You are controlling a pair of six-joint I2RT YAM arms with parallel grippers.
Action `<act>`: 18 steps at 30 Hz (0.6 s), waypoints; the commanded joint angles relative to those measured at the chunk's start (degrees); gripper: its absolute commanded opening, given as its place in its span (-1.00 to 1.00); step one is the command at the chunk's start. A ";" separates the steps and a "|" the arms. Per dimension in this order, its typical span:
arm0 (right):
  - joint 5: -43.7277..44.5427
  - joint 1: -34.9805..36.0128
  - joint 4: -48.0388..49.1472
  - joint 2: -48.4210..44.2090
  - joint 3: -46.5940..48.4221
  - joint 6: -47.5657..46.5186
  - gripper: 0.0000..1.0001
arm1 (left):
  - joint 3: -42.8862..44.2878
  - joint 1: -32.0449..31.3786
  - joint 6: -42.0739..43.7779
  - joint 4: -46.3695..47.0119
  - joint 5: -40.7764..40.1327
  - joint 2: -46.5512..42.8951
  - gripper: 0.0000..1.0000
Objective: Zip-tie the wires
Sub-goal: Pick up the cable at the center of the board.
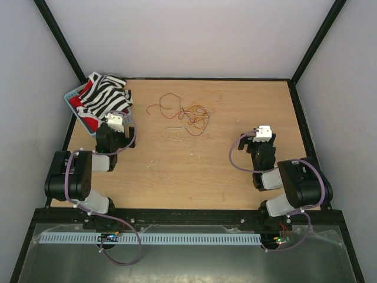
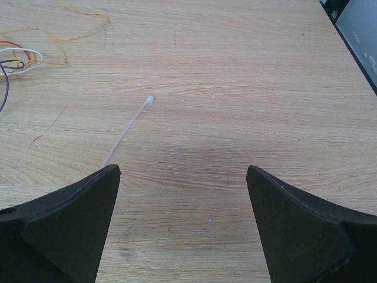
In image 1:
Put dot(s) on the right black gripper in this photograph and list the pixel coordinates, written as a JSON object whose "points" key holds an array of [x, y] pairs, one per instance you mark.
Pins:
{"points": [[247, 140]]}

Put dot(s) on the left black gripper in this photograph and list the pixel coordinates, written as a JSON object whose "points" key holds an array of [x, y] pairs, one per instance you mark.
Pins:
{"points": [[127, 141]]}

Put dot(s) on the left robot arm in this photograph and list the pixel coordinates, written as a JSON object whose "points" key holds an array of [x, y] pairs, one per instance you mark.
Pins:
{"points": [[69, 178]]}

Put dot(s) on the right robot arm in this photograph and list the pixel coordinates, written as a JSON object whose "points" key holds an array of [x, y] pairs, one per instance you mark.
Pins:
{"points": [[304, 184]]}

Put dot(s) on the red cloth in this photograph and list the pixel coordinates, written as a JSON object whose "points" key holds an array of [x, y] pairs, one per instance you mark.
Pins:
{"points": [[89, 121]]}

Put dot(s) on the light blue plastic basket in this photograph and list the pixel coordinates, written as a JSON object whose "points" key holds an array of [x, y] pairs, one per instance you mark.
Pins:
{"points": [[111, 108]]}

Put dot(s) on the black white striped cloth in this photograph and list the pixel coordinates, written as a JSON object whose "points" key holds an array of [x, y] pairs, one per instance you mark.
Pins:
{"points": [[107, 93]]}

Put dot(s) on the right circuit board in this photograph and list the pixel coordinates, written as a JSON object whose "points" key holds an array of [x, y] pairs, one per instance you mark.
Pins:
{"points": [[281, 239]]}

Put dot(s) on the circuit board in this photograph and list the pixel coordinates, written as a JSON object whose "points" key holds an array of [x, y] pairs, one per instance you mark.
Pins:
{"points": [[108, 237], [281, 239]]}

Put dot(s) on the left circuit board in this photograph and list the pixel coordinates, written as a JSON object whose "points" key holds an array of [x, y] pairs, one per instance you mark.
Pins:
{"points": [[108, 237]]}

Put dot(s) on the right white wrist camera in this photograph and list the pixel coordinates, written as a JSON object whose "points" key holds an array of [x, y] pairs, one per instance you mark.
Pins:
{"points": [[263, 134]]}

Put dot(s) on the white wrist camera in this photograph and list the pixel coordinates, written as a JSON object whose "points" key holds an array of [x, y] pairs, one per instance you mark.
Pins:
{"points": [[263, 134], [115, 122]]}

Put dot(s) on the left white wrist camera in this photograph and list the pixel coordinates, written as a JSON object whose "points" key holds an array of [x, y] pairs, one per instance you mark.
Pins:
{"points": [[115, 122]]}

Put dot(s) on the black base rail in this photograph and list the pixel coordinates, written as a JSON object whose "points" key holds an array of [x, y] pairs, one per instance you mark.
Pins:
{"points": [[245, 220]]}

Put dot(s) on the black frame post left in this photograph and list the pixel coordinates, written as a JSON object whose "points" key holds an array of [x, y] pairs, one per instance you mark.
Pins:
{"points": [[60, 39]]}

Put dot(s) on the black frame post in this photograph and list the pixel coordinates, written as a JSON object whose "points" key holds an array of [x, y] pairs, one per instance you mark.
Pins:
{"points": [[323, 30], [60, 39]]}

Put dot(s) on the light blue slotted cable duct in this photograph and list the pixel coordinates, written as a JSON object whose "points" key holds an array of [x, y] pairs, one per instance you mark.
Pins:
{"points": [[155, 239]]}

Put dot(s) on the black frame post right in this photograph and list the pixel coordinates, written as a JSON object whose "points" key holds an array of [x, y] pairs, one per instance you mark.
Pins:
{"points": [[323, 30]]}

